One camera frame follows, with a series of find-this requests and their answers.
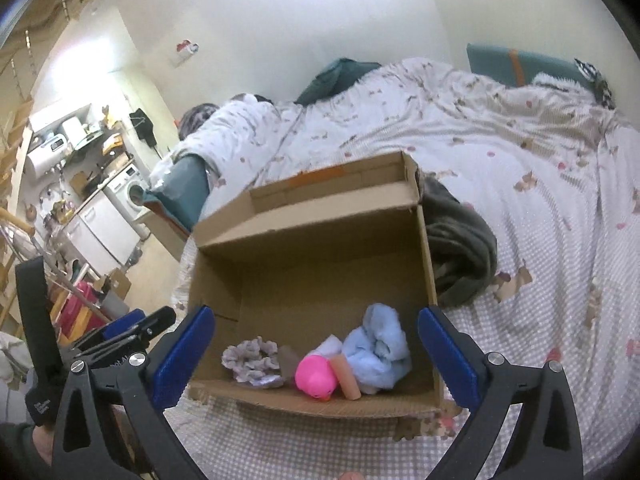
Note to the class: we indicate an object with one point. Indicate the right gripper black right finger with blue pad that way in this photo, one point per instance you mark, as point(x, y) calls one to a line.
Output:
point(545, 442)

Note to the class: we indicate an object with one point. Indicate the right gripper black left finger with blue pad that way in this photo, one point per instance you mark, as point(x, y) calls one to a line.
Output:
point(144, 370)

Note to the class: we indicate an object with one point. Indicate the grey ruffled scrunchie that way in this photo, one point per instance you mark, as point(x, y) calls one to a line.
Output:
point(254, 363)

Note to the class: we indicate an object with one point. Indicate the light blue plush toy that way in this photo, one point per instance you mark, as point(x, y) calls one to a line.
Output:
point(377, 351)

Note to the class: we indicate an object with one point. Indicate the pink rubber duck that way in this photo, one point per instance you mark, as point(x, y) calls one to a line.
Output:
point(315, 377)

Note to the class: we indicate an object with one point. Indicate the peach silicone cone toy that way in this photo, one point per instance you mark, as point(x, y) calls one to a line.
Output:
point(345, 377)

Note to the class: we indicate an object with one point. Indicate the green sleeve left forearm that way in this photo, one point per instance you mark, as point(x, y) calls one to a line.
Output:
point(19, 451)

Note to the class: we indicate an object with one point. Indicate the left hand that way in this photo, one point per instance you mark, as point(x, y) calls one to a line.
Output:
point(43, 439)

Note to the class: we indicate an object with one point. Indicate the pink red bag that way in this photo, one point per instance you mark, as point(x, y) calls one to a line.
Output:
point(73, 307)

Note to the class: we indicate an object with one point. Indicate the small cardboard box on floor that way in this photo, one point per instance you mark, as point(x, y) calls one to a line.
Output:
point(115, 281)

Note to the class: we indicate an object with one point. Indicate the white cabinet drawers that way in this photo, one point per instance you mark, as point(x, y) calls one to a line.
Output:
point(101, 235)

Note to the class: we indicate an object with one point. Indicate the white washing machine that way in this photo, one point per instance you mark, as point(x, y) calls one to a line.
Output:
point(125, 190)

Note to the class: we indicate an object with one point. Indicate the white kitchen appliance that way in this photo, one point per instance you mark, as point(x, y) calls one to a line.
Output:
point(45, 156)

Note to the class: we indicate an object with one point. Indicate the brown cardboard box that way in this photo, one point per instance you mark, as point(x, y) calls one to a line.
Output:
point(300, 260)

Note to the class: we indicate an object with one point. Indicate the dark grey folded blanket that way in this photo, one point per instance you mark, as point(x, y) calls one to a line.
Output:
point(463, 248)

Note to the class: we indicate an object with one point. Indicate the black hanging bag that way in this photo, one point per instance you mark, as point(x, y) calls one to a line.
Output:
point(144, 127)

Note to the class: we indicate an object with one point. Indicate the white patterned duvet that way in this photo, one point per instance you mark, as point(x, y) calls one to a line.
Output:
point(553, 174)

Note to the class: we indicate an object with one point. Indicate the dark green cushion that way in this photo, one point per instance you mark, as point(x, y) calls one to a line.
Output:
point(334, 79)

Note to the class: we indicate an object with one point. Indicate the teal pillow at headboard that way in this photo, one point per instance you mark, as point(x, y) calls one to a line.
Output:
point(516, 68)

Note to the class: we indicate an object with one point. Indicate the teal bed frame corner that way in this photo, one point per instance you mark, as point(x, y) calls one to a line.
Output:
point(178, 191)

